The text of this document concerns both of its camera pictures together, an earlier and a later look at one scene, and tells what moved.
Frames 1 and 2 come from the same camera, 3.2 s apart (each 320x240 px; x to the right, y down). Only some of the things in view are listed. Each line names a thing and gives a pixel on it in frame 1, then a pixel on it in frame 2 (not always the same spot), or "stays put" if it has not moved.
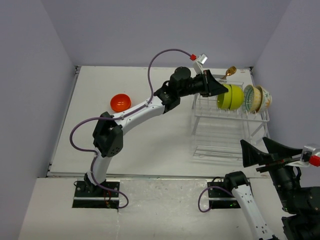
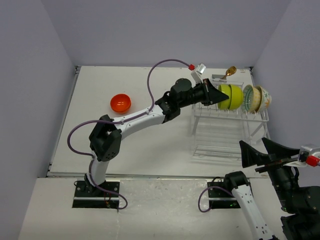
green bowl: (224, 100) stays put
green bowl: (237, 97) stays put
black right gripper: (251, 154) stays put
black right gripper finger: (215, 87) → (215, 95)
